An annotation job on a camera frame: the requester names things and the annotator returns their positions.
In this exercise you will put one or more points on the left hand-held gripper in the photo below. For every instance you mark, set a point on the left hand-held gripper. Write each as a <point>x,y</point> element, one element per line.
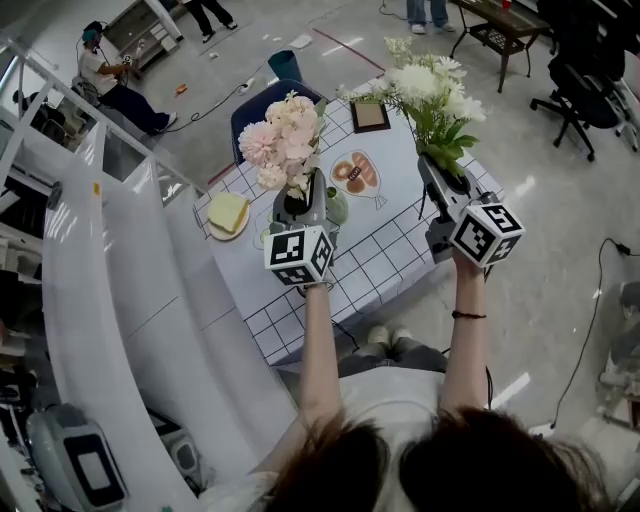
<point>295,255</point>

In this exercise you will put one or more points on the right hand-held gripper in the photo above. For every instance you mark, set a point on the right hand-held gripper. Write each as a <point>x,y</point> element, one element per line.
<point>487,235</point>

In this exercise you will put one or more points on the pale green vase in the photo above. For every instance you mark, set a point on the pale green vase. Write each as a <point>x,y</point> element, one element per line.
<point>339,205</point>

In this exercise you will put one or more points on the pink flower bouquet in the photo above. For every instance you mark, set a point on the pink flower bouquet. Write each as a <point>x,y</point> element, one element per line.
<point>285,135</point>

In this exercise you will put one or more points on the white flower bouquet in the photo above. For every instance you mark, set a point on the white flower bouquet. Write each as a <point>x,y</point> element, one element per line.
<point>425,90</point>

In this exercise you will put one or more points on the person's left forearm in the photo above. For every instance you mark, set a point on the person's left forearm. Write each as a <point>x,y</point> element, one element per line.
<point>320,360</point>

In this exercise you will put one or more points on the person's right forearm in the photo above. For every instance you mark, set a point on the person's right forearm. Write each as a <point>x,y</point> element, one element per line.
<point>465,360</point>

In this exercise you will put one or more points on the table with grid tablecloth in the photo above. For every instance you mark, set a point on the table with grid tablecloth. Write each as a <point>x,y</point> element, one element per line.
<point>390,240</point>

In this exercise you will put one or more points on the beige plate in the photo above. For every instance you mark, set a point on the beige plate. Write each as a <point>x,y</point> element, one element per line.
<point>225,236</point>

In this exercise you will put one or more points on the blue chair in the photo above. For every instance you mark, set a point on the blue chair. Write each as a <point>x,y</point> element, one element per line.
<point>250,112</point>

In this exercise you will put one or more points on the black wrist band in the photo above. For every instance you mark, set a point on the black wrist band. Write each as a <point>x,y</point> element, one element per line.
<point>469,315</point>

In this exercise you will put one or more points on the white power strip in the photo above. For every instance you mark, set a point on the white power strip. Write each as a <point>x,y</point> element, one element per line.
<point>542,431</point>
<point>246,86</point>

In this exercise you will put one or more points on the teal waste bin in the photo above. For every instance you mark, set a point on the teal waste bin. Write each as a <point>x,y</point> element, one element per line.
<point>285,65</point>

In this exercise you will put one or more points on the person's white shoe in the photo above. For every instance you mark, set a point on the person's white shoe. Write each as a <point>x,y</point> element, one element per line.
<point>401,336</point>
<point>378,335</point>

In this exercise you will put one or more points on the black office chair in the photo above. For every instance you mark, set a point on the black office chair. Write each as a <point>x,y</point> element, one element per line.
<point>585,95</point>

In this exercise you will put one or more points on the white paper sheet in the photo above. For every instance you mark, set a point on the white paper sheet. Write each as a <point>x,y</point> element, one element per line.
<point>301,41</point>

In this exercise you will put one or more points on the dark coffee table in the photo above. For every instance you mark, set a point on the dark coffee table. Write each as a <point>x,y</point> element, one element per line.
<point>505,30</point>

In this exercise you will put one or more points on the person's grey trousers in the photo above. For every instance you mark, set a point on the person's grey trousers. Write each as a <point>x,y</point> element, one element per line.
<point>390,357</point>

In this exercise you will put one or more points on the white office chair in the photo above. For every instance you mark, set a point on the white office chair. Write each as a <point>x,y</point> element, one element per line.
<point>631,112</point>

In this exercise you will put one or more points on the white metal shelf rack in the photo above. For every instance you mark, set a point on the white metal shelf rack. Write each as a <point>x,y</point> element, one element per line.
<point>125,310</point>

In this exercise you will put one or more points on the person's white shirt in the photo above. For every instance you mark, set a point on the person's white shirt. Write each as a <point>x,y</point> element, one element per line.
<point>390,400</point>

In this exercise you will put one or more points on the white drawer cabinet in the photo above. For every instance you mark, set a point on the white drawer cabinet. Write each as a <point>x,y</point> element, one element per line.
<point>145,30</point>

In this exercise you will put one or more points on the black framed tablet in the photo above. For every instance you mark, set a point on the black framed tablet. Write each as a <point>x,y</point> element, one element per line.
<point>164,422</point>

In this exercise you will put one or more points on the small grey device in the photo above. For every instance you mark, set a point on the small grey device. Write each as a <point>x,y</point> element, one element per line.
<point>185,454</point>

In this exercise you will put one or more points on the grey device with black screen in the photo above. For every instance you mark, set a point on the grey device with black screen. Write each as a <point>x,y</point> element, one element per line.
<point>80,460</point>

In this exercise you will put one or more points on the dark picture frame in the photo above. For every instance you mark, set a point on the dark picture frame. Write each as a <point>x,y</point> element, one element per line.
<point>370,116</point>

